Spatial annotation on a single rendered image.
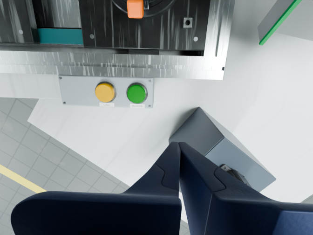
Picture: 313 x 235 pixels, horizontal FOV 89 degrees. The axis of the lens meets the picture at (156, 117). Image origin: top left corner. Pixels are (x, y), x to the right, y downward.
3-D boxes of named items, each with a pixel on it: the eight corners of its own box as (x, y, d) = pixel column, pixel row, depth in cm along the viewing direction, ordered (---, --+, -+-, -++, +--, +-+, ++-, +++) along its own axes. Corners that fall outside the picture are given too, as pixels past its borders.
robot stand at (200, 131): (200, 163, 52) (222, 221, 33) (167, 139, 50) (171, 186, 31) (232, 134, 48) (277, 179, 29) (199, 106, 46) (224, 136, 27)
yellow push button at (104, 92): (116, 100, 37) (113, 102, 35) (98, 100, 37) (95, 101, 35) (115, 83, 35) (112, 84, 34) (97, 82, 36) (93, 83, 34)
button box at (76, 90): (153, 102, 42) (152, 109, 36) (75, 100, 42) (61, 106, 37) (154, 75, 40) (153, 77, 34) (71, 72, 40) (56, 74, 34)
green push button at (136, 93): (146, 101, 37) (145, 103, 35) (129, 100, 37) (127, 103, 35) (146, 84, 35) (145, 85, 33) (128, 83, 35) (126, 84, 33)
